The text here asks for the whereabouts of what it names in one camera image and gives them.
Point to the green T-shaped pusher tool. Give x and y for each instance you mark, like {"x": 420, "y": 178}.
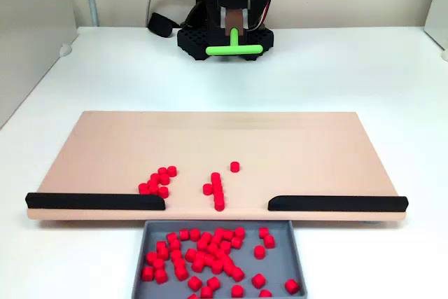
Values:
{"x": 234, "y": 49}

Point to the red cylindrical granule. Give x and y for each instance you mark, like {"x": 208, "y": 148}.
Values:
{"x": 234, "y": 166}
{"x": 194, "y": 234}
{"x": 228, "y": 235}
{"x": 213, "y": 282}
{"x": 194, "y": 283}
{"x": 184, "y": 234}
{"x": 219, "y": 200}
{"x": 147, "y": 273}
{"x": 171, "y": 171}
{"x": 217, "y": 266}
{"x": 197, "y": 265}
{"x": 192, "y": 296}
{"x": 202, "y": 244}
{"x": 181, "y": 273}
{"x": 163, "y": 192}
{"x": 208, "y": 189}
{"x": 265, "y": 293}
{"x": 264, "y": 232}
{"x": 174, "y": 245}
{"x": 151, "y": 257}
{"x": 200, "y": 256}
{"x": 176, "y": 255}
{"x": 219, "y": 206}
{"x": 162, "y": 171}
{"x": 161, "y": 245}
{"x": 218, "y": 188}
{"x": 209, "y": 259}
{"x": 218, "y": 194}
{"x": 230, "y": 269}
{"x": 163, "y": 253}
{"x": 219, "y": 232}
{"x": 225, "y": 246}
{"x": 269, "y": 241}
{"x": 143, "y": 188}
{"x": 239, "y": 232}
{"x": 238, "y": 274}
{"x": 227, "y": 260}
{"x": 158, "y": 264}
{"x": 153, "y": 190}
{"x": 164, "y": 179}
{"x": 258, "y": 280}
{"x": 155, "y": 177}
{"x": 160, "y": 276}
{"x": 190, "y": 254}
{"x": 152, "y": 184}
{"x": 171, "y": 237}
{"x": 236, "y": 242}
{"x": 292, "y": 286}
{"x": 215, "y": 176}
{"x": 206, "y": 237}
{"x": 259, "y": 252}
{"x": 220, "y": 254}
{"x": 212, "y": 248}
{"x": 216, "y": 240}
{"x": 217, "y": 182}
{"x": 179, "y": 263}
{"x": 206, "y": 292}
{"x": 237, "y": 291}

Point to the beige wooden board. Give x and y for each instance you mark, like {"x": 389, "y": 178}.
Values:
{"x": 140, "y": 138}

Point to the white side panel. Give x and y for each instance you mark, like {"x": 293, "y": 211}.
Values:
{"x": 437, "y": 5}
{"x": 28, "y": 33}

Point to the grey plastic tray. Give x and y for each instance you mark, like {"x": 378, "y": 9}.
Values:
{"x": 280, "y": 267}

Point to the black foam rail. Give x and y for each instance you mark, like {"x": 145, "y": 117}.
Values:
{"x": 343, "y": 203}
{"x": 87, "y": 201}

